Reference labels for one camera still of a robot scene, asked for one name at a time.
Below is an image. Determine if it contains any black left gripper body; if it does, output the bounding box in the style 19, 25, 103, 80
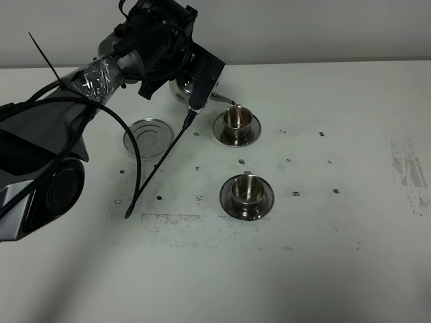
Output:
116, 1, 198, 81

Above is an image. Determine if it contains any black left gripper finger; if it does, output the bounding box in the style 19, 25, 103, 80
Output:
138, 80, 162, 98

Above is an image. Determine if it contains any stainless steel teapot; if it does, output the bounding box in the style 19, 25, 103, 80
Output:
168, 75, 240, 112

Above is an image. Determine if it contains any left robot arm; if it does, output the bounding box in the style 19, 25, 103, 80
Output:
1, 1, 197, 242

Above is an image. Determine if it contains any teapot steel saucer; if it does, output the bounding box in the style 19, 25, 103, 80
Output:
129, 118, 174, 158

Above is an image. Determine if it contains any far stainless steel teacup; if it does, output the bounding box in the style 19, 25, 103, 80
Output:
222, 105, 254, 138

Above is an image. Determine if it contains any stainless steel teacup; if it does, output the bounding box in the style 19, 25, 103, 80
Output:
222, 105, 254, 138
231, 174, 265, 208

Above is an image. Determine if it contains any near stainless steel teacup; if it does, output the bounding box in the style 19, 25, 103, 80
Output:
231, 174, 265, 208

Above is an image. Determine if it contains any far steel saucer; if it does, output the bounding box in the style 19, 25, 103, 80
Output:
212, 114, 261, 147

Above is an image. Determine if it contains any black zip tie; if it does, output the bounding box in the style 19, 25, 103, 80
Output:
28, 32, 61, 85

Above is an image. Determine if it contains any near steel saucer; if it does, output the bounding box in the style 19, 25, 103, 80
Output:
219, 172, 275, 221

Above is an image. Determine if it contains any black left camera cable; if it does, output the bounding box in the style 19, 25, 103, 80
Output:
0, 25, 196, 219

